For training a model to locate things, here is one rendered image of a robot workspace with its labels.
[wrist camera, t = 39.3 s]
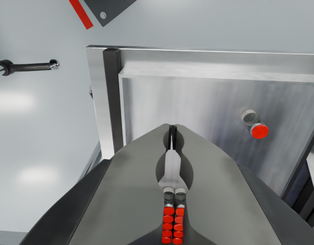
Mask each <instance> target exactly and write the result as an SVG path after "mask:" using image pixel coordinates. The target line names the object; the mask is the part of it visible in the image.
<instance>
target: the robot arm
mask: <svg viewBox="0 0 314 245"><path fill-rule="evenodd" d="M171 136H172V143H173V150H175V151H176V152H177V153H178V155H179V156H180V158H181V162H180V171H179V175H180V177H181V178H182V179H183V181H184V182H185V184H186V185H187V188H188V190H189V191H188V192H187V194H186V201H185V208H184V215H183V222H182V224H183V234H184V244H185V245H314V230H313V229H312V228H311V227H310V225H309V224H308V223H307V222H306V221H304V220H303V219H302V218H301V217H300V216H299V215H298V214H297V213H296V212H295V211H294V210H293V209H292V208H291V207H290V206H289V205H287V204H286V203H285V202H284V201H283V200H282V199H281V198H280V197H279V196H278V195H277V194H276V193H275V192H274V191H273V190H271V189H270V188H269V187H268V186H267V185H266V184H265V183H264V182H263V181H262V180H261V179H260V178H259V177H258V176H256V175H255V174H254V173H253V172H252V171H251V170H250V169H249V168H248V167H247V166H239V165H238V164H237V163H236V162H235V161H234V160H233V159H232V158H231V157H230V156H229V155H227V154H226V153H225V152H224V151H223V150H221V149H220V148H219V147H217V146H216V145H215V144H213V143H211V142H210V141H208V140H207V139H205V138H203V137H202V136H200V135H199V134H197V133H195V132H193V131H192V130H190V129H189V128H187V127H185V126H183V125H181V124H175V125H170V124H167V123H164V124H162V125H160V126H159V127H157V128H155V129H153V130H151V131H150V132H148V133H146V134H144V135H142V136H140V137H139V138H137V139H135V140H133V141H131V142H130V143H128V144H127V145H125V146H124V147H123V148H122V149H120V150H119V151H118V152H117V153H116V154H115V155H114V156H113V157H111V158H110V159H103V160H102V161H101V162H100V163H99V164H97V165H96V166H95V167H94V168H93V169H92V170H91V171H90V172H89V173H88V174H86V175H85V176H84V177H83V178H82V179H81V180H80V181H79V182H78V183H77V184H75V185H74V186H73V187H72V188H71V189H70V190H69V191H68V192H67V193H66V194H64V195H63V196H62V197H61V198H60V199H59V200H58V201H57V202H56V203H55V204H53V205H52V206H51V207H50V208H49V209H48V210H47V211H46V212H45V214H44V215H43V216H42V217H41V218H40V219H39V220H38V221H37V222H36V224H35V225H34V226H33V227H32V228H31V230H30V231H29V232H28V233H27V235H26V236H25V237H24V239H23V240H22V241H21V243H20V244H19V245H161V243H162V229H163V213H164V192H163V190H162V189H161V188H160V186H159V184H158V183H159V181H160V180H161V179H162V178H163V177H164V175H165V158H166V153H167V151H168V150H170V149H171Z"/></svg>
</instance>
